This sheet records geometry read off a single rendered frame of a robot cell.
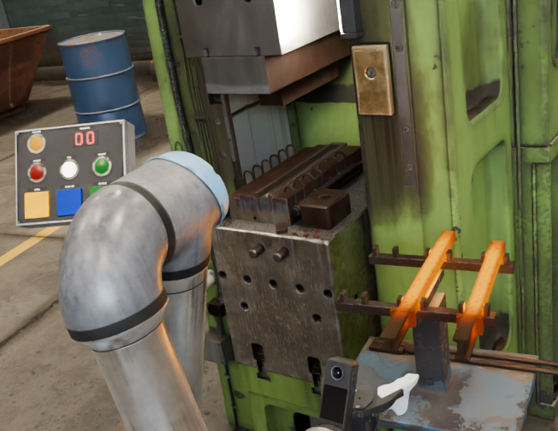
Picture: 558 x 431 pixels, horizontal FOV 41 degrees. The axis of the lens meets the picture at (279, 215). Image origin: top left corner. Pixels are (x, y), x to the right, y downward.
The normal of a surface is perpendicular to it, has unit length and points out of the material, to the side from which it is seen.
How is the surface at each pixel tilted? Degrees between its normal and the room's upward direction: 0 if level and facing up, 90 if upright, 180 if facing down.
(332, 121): 90
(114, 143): 60
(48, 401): 0
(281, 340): 90
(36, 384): 0
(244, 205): 90
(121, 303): 73
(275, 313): 90
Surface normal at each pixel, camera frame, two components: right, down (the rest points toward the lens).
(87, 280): -0.25, -0.17
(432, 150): -0.54, 0.40
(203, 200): 0.84, -0.10
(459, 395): -0.15, -0.91
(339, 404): -0.52, -0.08
